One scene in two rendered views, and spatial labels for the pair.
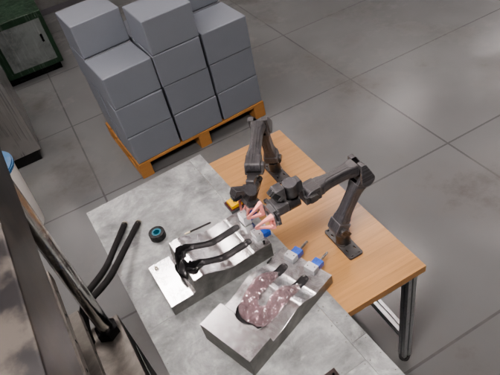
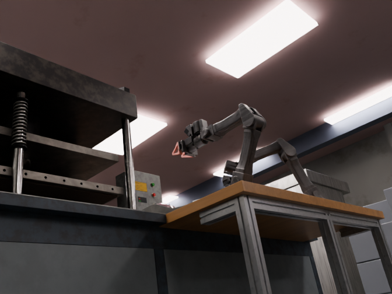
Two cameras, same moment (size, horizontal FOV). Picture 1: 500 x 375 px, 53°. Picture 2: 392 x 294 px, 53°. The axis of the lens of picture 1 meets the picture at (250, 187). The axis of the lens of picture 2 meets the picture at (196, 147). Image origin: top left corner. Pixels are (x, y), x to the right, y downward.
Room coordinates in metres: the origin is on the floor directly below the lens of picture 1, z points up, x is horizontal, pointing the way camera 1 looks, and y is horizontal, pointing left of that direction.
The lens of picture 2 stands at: (0.46, -1.65, 0.37)
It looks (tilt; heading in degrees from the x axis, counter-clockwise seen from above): 25 degrees up; 61
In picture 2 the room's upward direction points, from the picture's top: 9 degrees counter-clockwise
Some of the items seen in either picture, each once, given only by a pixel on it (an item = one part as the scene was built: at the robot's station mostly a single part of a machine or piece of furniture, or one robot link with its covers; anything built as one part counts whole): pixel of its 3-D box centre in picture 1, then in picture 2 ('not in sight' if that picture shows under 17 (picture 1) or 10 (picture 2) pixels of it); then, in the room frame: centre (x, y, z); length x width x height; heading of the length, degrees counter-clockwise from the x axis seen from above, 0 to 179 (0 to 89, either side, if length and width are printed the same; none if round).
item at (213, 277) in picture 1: (208, 256); not in sight; (1.45, 0.25, 0.87); 0.50 x 0.26 x 0.14; 112
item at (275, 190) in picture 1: (276, 199); (191, 136); (1.31, -0.08, 1.25); 0.07 x 0.06 x 0.11; 18
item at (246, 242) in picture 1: (210, 248); not in sight; (1.45, 0.23, 0.92); 0.35 x 0.16 x 0.09; 112
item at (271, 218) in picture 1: (264, 220); (180, 151); (1.27, -0.02, 1.20); 0.09 x 0.07 x 0.07; 109
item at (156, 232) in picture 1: (157, 234); not in sight; (1.71, 0.49, 0.82); 0.08 x 0.08 x 0.04
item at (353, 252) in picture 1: (342, 236); not in sight; (1.40, -0.34, 0.84); 0.20 x 0.07 x 0.08; 19
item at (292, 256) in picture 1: (297, 251); not in sight; (1.37, -0.13, 0.86); 0.13 x 0.05 x 0.05; 129
